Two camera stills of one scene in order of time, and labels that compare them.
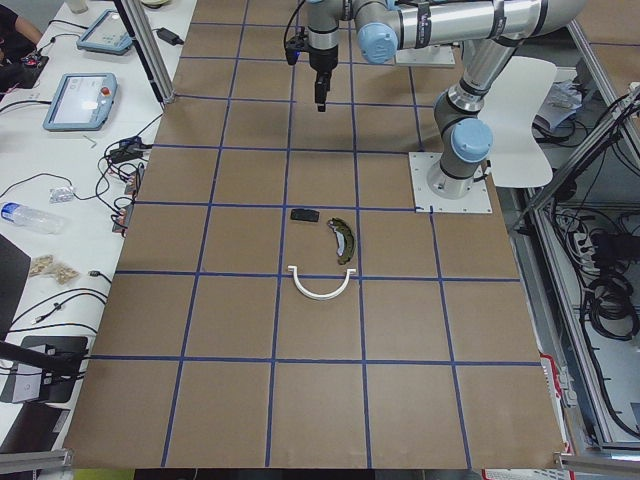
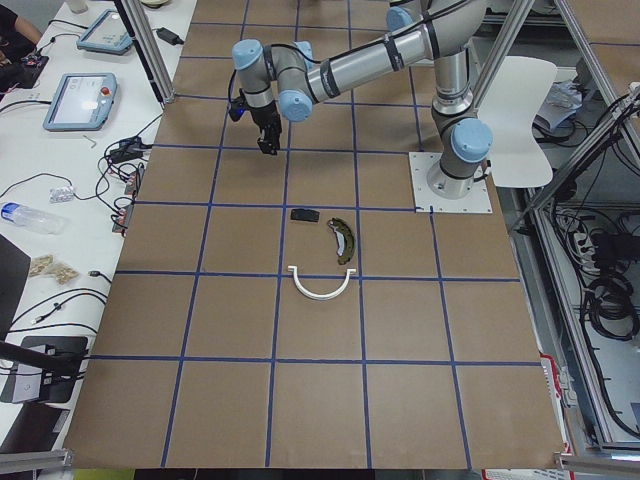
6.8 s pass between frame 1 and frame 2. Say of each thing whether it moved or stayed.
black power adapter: stayed
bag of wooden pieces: stayed
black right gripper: moved
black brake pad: stayed
